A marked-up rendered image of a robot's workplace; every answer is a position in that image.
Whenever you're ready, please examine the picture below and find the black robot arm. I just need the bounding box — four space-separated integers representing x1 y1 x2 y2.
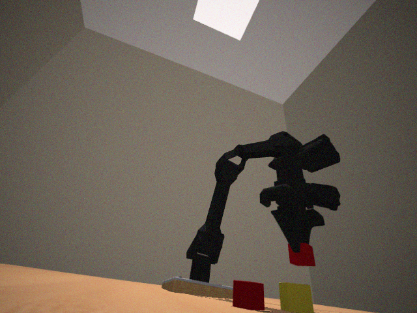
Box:
186 131 341 282

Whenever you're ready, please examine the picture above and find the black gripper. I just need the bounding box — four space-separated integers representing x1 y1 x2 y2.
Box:
260 173 324 253

